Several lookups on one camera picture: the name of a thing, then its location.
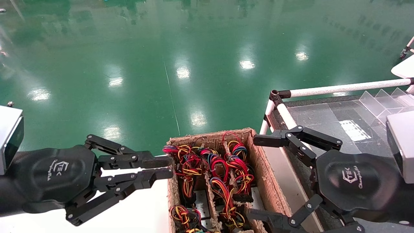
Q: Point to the black clamp on white pipe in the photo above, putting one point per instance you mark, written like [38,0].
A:
[406,50]

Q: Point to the brown cardboard divider box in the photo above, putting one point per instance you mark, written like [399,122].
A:
[263,171]

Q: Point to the white frame leg pipe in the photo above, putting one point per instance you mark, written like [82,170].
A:
[266,119]

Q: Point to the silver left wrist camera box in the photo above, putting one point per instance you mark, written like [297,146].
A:
[8,136]

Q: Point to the white background table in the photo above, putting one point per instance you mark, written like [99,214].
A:
[406,68]

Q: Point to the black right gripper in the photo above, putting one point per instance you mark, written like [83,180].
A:
[355,181]

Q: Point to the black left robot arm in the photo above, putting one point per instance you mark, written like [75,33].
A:
[8,197]

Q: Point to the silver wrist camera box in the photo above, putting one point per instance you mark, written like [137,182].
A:
[404,142]
[8,136]

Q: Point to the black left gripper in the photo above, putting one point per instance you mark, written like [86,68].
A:
[58,174]

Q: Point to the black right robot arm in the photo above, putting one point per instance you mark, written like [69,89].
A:
[406,204]

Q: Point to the white conveyor edge pipe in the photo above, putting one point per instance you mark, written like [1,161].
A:
[286,115]

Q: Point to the clear acrylic divider rack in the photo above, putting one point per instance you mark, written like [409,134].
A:
[381,102]

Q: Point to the long white frame pipe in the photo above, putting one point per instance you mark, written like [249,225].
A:
[349,87]

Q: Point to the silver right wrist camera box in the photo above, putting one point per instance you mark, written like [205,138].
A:
[404,142]

